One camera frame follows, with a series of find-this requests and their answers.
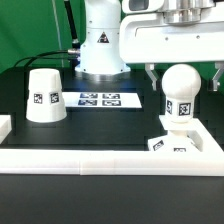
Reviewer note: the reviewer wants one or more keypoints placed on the white lamp shade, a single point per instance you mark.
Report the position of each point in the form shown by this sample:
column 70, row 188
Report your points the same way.
column 45, row 102

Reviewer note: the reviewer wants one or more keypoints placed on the white fence frame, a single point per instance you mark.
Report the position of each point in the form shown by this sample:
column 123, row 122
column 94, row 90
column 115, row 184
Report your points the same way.
column 209, row 161

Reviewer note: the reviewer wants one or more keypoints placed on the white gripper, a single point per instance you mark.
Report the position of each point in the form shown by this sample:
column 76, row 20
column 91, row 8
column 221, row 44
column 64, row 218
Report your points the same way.
column 173, row 31

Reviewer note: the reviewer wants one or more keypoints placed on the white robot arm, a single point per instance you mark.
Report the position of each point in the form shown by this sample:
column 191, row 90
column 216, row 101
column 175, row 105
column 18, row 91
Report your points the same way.
column 100, row 57

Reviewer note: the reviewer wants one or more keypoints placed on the white lamp bulb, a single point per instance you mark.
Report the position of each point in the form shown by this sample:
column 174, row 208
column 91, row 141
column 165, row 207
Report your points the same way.
column 180, row 84

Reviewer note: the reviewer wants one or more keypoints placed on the white lamp base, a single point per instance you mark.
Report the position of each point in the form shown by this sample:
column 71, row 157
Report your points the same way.
column 175, row 141

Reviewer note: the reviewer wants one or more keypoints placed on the white marker sheet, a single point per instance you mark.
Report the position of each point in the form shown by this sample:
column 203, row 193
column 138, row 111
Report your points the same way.
column 101, row 100

